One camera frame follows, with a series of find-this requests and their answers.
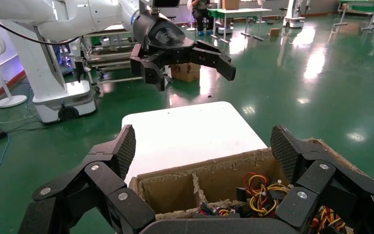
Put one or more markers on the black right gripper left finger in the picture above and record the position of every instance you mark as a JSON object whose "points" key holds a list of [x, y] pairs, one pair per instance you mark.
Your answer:
{"points": [[106, 181]]}

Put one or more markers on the seated person in dark clothes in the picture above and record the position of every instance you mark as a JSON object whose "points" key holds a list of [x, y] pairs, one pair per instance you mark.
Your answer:
{"points": [[201, 14]]}

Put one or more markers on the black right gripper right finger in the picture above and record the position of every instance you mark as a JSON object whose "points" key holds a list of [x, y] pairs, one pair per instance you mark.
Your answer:
{"points": [[312, 184]]}

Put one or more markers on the divided brown cardboard box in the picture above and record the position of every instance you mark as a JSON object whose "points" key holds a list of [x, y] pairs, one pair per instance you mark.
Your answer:
{"points": [[174, 190]]}

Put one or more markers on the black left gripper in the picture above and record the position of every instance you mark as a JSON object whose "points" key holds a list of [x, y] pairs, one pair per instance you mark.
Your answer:
{"points": [[161, 35]]}

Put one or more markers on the metal shelf cart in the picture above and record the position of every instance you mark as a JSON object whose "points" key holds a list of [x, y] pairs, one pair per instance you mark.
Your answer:
{"points": [[109, 59]]}

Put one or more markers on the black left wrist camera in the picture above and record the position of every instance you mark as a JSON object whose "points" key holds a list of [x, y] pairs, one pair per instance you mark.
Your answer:
{"points": [[166, 3]]}

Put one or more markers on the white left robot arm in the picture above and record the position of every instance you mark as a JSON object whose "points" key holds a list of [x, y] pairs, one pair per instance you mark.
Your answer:
{"points": [[77, 19]]}

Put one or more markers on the small brown cardboard box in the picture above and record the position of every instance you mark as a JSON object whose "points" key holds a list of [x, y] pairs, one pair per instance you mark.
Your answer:
{"points": [[274, 32]]}

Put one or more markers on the white robot torso and base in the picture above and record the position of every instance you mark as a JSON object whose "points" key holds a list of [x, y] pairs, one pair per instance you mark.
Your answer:
{"points": [[45, 71]]}

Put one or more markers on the green topped table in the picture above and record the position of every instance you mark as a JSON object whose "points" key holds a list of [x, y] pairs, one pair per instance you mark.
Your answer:
{"points": [[238, 12], [364, 5]]}

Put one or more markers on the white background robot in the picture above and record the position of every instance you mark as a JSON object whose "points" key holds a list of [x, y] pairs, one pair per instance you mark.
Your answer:
{"points": [[294, 21]]}

